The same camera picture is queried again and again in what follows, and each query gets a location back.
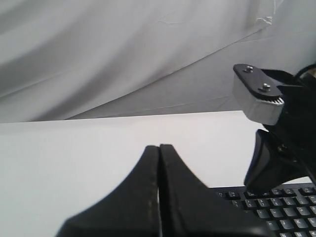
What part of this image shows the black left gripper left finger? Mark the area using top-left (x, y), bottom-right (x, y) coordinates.
top-left (57, 146), bottom-right (160, 237)

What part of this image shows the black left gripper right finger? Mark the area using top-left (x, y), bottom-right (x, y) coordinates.
top-left (159, 144), bottom-right (272, 237)

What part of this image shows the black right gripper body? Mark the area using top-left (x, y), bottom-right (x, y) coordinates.
top-left (263, 69), bottom-right (316, 183)

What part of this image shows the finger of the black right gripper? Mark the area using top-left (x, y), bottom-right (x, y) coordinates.
top-left (244, 129), bottom-right (291, 192)

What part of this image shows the black acer keyboard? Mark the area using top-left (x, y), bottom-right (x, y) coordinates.
top-left (214, 183), bottom-right (316, 237)

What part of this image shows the white backdrop cloth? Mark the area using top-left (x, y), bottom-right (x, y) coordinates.
top-left (0, 0), bottom-right (316, 123)

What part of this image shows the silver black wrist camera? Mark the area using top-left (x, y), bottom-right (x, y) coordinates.
top-left (232, 64), bottom-right (284, 125)

